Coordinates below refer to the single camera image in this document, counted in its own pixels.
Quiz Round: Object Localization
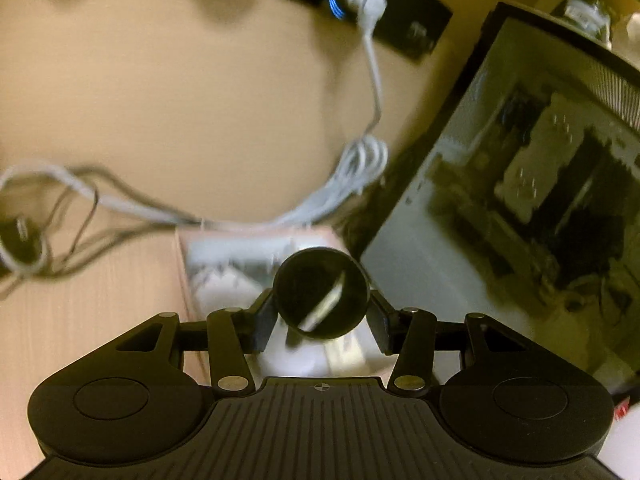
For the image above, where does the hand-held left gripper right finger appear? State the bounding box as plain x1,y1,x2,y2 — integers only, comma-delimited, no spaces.
365,290,526,393

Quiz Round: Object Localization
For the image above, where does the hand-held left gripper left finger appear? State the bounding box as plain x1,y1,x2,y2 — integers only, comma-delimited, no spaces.
116,290,281,393

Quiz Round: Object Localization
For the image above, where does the black round cap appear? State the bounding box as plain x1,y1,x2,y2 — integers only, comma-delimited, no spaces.
273,247,371,340

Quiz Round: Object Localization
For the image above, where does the pink cardboard box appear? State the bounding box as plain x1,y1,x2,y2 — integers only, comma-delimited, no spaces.
174,226,362,382

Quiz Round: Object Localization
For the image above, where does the glass sided computer case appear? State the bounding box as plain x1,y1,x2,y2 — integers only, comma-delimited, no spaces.
344,1,640,397

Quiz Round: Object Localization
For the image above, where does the white object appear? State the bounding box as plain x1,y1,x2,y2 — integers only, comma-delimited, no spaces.
597,394,640,480

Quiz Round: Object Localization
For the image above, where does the black power strip blue light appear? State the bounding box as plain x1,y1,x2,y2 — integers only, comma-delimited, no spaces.
199,0,454,64

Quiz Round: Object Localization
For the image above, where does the small grey object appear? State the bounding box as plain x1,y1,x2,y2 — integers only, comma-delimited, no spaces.
551,0,617,52

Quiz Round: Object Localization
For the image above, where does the white bundled power cable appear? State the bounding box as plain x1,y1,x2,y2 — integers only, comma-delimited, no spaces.
200,0,390,230

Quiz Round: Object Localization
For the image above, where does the grey cable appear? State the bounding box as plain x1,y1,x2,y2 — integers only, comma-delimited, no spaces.
0,161,213,283

